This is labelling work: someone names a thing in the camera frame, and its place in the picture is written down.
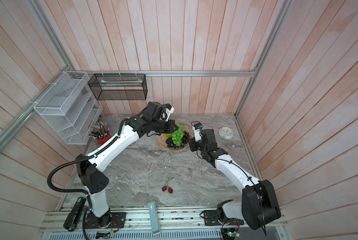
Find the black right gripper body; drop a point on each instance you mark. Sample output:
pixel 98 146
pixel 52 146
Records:
pixel 199 145

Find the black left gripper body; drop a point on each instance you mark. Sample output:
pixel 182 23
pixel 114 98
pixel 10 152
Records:
pixel 162 126

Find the black grape bunch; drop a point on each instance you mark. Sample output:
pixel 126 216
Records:
pixel 185 140

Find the dark avocado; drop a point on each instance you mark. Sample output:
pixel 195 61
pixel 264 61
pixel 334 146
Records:
pixel 169 141

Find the green grape bunch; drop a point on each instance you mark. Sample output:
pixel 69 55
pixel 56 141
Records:
pixel 178 135

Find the red cherry pair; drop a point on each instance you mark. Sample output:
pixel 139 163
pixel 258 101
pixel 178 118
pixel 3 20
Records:
pixel 167 188

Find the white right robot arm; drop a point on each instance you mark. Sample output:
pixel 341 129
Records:
pixel 258 206

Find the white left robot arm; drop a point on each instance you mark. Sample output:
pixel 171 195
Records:
pixel 91 168

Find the pink scalloped fruit bowl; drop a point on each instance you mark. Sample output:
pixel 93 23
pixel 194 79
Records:
pixel 162 139

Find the white round timer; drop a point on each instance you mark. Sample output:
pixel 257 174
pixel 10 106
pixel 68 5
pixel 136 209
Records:
pixel 226 133

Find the bundle of coloured pencils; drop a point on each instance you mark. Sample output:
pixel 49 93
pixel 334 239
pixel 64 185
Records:
pixel 99 131

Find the white mesh shelf organizer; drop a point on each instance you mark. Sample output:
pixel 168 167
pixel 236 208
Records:
pixel 68 110

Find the green circuit board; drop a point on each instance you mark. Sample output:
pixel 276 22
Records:
pixel 229 234

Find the black stapler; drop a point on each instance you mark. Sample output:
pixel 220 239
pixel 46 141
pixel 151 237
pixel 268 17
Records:
pixel 73 217

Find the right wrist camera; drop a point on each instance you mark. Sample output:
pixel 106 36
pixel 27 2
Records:
pixel 197 128

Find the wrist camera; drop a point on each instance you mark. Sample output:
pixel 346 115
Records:
pixel 168 110
pixel 197 128

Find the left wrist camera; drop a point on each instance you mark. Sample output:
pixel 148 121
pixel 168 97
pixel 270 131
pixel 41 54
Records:
pixel 168 110

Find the black mesh wall basket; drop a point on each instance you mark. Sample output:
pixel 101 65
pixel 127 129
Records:
pixel 118 86

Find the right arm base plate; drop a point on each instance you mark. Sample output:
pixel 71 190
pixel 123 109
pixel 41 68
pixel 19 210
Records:
pixel 212 217

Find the light blue bar on rail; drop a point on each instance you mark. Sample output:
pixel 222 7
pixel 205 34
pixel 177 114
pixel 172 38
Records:
pixel 154 219

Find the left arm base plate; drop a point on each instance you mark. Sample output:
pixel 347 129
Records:
pixel 108 220

